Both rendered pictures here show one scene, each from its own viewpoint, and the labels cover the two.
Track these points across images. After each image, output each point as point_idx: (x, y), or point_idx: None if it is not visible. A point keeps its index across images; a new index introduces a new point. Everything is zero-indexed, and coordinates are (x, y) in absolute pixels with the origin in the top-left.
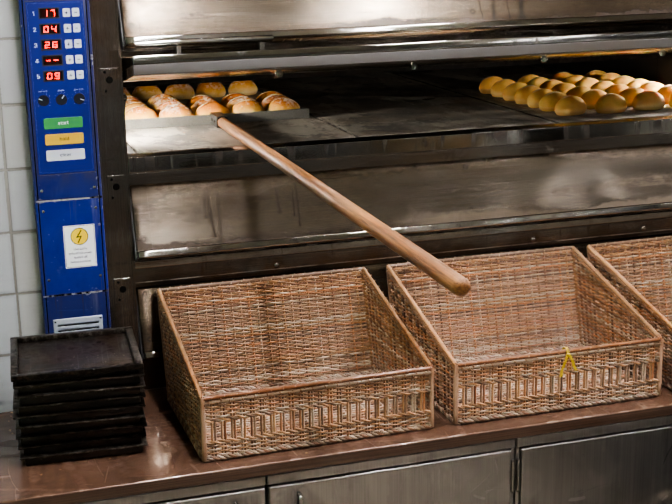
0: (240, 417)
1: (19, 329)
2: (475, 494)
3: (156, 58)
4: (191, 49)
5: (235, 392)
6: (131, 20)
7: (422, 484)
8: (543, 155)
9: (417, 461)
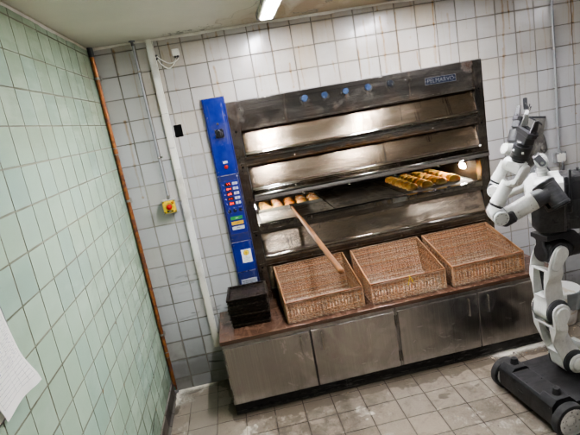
0: (299, 308)
1: (231, 283)
2: (382, 327)
3: (261, 194)
4: (274, 188)
5: (296, 300)
6: (254, 182)
7: (362, 325)
8: (401, 206)
9: (360, 318)
